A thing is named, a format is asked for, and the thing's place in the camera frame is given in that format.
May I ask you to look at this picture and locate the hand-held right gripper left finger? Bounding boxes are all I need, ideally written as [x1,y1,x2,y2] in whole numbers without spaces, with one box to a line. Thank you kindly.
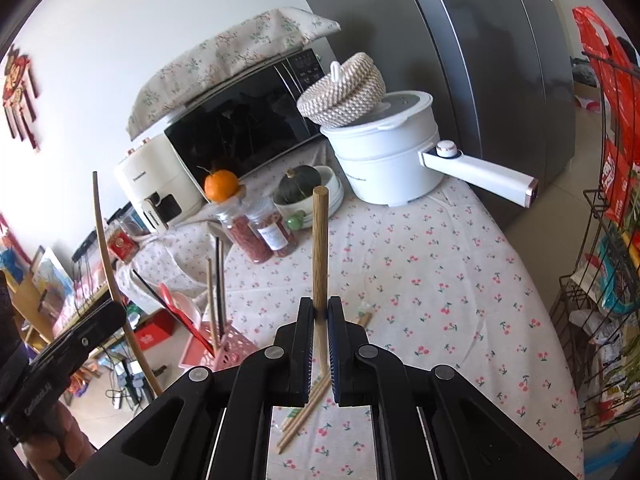
[92,297,319,480]

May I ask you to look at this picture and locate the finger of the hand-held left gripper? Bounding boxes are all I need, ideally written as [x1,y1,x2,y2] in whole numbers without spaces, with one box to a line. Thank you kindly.
[50,301,127,361]

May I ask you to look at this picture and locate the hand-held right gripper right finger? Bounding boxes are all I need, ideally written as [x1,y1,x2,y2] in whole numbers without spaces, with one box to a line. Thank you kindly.
[326,296,568,480]

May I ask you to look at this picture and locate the pile of wooden chopsticks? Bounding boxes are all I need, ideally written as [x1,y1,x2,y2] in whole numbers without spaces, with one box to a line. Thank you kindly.
[275,372,333,456]

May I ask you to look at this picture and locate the black chopstick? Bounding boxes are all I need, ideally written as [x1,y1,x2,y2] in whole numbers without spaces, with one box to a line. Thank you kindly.
[131,267,173,311]
[214,235,227,328]

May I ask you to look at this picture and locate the pink perforated utensil basket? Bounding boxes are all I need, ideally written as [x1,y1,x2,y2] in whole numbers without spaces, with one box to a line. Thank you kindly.
[180,322,261,376]

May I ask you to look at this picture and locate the thin bamboo chopstick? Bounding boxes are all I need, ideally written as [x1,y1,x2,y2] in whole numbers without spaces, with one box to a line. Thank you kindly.
[91,171,163,396]

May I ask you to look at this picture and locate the red chopstick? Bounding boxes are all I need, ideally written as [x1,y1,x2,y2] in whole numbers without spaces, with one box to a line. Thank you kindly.
[157,282,216,358]

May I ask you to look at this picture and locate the thick round wooden chopstick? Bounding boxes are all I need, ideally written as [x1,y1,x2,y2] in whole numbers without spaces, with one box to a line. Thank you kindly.
[310,185,331,391]

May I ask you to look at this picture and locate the pale wooden chopstick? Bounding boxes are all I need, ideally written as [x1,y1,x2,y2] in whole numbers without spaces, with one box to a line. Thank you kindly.
[205,257,219,358]

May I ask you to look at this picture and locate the person's left hand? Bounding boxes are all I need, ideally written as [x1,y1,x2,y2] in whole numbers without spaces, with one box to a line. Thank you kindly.
[22,400,96,480]

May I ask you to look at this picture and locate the power strip with chargers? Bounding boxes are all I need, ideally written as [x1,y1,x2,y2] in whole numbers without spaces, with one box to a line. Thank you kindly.
[107,355,151,411]

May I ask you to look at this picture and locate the red cardboard box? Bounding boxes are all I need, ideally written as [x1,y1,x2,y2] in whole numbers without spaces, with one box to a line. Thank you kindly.
[131,310,178,353]

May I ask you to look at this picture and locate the black power strip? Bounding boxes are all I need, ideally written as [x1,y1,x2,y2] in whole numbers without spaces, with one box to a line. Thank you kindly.
[71,230,101,263]

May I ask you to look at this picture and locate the red label jar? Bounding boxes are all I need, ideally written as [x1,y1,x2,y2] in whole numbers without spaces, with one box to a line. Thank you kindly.
[107,227,138,261]

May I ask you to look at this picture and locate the cherry print tablecloth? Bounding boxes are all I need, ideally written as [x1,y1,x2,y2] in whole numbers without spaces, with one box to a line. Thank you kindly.
[215,135,586,480]

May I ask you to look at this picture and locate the short labelled goji jar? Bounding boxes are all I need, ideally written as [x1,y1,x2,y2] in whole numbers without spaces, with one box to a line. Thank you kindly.
[246,197,300,259]

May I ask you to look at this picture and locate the tall goji berry jar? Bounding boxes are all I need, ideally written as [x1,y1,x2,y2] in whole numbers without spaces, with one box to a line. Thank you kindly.
[216,205,275,264]

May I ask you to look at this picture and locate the white bowl with green knob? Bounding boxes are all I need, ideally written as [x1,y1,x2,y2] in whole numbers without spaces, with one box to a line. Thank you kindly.
[274,165,345,231]

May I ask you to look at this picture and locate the clear glass jar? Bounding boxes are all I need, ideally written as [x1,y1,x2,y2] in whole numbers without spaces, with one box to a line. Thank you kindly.
[207,191,250,221]

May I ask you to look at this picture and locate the white air fryer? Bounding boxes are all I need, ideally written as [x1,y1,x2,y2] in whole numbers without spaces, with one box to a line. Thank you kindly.
[113,132,207,233]

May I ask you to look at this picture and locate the dark green pumpkin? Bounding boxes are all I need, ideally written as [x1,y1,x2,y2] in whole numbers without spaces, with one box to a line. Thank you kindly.
[274,165,322,205]

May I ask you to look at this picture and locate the orange tangerine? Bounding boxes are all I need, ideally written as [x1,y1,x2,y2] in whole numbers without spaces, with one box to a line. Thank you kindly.
[196,165,240,203]

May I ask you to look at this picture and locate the white electric cooking pot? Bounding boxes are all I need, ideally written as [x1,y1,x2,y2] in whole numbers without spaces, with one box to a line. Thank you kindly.
[320,91,538,208]

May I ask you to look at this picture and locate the black microwave oven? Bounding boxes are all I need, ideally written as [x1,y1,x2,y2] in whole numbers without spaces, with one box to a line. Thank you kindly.
[164,47,337,181]

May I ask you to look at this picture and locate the teal snack packet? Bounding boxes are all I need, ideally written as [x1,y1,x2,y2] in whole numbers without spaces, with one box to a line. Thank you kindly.
[600,237,640,311]

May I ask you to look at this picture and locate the floral fabric microwave cover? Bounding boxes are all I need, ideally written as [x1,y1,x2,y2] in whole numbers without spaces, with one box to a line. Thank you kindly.
[126,6,342,141]

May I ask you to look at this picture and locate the grey refrigerator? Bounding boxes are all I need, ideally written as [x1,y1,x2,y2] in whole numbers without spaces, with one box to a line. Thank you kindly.
[280,0,576,231]

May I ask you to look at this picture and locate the red snack packet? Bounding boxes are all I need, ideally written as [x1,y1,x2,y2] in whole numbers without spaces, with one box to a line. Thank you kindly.
[600,140,640,226]

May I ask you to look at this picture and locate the red plastic bag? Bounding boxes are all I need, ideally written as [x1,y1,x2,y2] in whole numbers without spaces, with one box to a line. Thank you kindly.
[571,6,640,171]

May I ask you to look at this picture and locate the red wall decoration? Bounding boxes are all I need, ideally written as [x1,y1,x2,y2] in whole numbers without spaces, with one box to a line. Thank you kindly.
[0,45,41,153]

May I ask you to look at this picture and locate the woven rope basket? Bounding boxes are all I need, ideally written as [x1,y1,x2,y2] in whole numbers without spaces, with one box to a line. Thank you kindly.
[296,53,387,127]

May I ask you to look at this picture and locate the black wire rack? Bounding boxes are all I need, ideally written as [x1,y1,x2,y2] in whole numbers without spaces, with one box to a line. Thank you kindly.
[547,35,640,441]

